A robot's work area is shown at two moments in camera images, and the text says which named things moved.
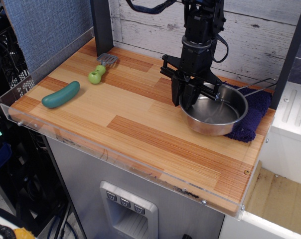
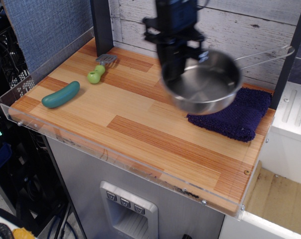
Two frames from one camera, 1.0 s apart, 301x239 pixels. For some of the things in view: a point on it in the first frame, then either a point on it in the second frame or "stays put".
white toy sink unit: [278, 206] stays put
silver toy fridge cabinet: [109, 200] stays put
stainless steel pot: [208, 116] to [206, 87]
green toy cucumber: [57, 97] stays put
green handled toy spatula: [95, 76] stays put
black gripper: [194, 67] to [174, 26]
